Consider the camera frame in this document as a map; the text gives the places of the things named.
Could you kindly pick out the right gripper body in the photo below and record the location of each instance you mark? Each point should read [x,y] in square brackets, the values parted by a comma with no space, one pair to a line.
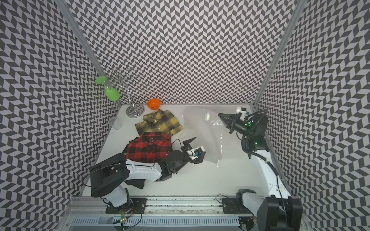
[242,126]

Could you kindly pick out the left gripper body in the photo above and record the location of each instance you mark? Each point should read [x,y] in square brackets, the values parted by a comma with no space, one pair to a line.
[196,161]

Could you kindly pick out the clear plastic vacuum bag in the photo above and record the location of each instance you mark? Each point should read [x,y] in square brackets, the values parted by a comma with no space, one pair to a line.
[208,131]

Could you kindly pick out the red black plaid shirt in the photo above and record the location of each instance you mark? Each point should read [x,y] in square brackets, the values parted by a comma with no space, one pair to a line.
[149,147]

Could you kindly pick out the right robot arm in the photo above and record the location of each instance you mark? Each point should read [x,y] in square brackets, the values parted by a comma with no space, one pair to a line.
[277,210]

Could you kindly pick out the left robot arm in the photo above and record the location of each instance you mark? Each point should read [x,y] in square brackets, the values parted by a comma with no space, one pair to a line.
[107,176]

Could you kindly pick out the yellow plaid shirt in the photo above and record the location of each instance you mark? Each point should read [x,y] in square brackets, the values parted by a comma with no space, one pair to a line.
[159,121]

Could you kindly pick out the orange bowl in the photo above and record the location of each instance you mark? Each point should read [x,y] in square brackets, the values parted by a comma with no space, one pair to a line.
[154,104]

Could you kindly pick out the clear glass cup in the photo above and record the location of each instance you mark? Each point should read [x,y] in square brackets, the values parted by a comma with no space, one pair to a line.
[115,123]

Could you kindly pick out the chrome glass holder stand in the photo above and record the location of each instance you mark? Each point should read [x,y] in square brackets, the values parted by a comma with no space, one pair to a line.
[121,78]

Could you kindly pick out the green plastic wine glass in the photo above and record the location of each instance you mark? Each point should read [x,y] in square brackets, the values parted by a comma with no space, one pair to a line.
[111,93]

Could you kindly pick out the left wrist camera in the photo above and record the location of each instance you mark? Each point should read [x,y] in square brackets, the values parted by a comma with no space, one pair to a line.
[196,153]

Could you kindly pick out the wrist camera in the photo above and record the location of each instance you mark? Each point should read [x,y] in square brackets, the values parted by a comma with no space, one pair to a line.
[242,110]
[196,153]

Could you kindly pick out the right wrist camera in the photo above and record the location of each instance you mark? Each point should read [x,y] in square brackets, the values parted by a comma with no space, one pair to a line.
[242,110]

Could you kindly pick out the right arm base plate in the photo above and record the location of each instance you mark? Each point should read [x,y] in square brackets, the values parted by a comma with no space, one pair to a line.
[233,206]

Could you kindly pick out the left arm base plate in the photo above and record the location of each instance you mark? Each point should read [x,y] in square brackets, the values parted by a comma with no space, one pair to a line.
[134,205]

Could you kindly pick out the aluminium front rail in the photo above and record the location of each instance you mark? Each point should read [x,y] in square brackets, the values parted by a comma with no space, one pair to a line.
[185,205]

